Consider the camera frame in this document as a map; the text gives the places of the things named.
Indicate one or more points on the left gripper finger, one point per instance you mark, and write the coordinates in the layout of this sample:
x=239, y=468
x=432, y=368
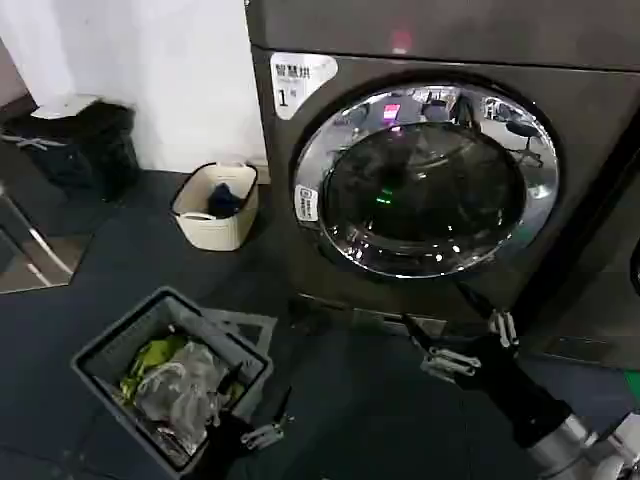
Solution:
x=267, y=432
x=219, y=407

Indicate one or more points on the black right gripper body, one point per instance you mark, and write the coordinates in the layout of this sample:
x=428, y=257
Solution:
x=515, y=395

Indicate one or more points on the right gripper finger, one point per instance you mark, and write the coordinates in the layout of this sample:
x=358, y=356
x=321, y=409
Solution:
x=504, y=327
x=445, y=367

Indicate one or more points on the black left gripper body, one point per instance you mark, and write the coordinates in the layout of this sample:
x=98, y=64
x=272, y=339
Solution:
x=230, y=450

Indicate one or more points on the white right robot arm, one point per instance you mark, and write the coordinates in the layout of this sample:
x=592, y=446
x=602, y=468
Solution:
x=585, y=442

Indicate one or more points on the green cloth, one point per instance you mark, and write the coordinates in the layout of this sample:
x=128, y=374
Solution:
x=150, y=357

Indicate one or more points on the grey plastic laundry basket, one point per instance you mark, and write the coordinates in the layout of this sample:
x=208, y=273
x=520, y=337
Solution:
x=110, y=395

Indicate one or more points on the round glass dryer door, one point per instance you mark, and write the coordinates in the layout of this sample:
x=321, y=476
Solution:
x=425, y=200

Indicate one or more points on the cream plastic laundry basket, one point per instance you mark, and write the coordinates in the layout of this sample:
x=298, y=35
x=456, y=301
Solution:
x=210, y=232

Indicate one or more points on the dark blue cloth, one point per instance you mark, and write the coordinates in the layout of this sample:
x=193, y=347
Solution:
x=226, y=201

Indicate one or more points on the small white door sticker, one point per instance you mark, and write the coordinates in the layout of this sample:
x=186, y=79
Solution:
x=307, y=202

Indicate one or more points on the grey dryer with round door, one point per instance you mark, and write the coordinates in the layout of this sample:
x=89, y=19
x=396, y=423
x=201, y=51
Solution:
x=575, y=100

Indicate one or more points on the black bin with white lid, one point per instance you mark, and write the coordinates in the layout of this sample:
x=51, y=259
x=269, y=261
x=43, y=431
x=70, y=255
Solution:
x=112, y=150

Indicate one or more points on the white label sticker with numeral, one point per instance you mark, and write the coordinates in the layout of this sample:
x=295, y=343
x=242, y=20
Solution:
x=292, y=82

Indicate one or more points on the brown panel with steel rail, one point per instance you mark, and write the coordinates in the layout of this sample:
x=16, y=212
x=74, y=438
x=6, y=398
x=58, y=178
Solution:
x=30, y=255

